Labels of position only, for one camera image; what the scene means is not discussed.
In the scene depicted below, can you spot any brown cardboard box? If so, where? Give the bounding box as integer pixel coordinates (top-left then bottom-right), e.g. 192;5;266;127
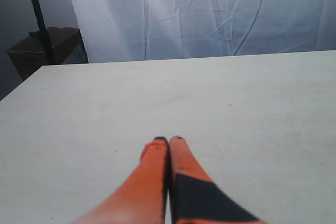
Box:
7;27;88;81

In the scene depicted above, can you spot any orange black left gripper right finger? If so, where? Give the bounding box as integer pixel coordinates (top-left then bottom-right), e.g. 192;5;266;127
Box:
169;136;265;223

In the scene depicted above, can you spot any white backdrop curtain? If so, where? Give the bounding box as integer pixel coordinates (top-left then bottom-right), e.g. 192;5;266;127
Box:
71;0;335;63

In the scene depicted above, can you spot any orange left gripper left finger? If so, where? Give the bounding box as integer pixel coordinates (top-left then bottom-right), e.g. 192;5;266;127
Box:
74;136;169;223

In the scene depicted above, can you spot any black stand pole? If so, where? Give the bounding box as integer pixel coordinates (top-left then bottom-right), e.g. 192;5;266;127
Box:
31;0;56;65

